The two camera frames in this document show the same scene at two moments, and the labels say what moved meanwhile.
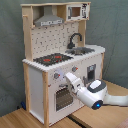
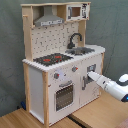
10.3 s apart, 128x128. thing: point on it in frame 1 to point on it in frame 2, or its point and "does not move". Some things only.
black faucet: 71,45 does not move
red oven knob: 56,75 does not move
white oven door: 62,101 does not move
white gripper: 74,82 to 98,78
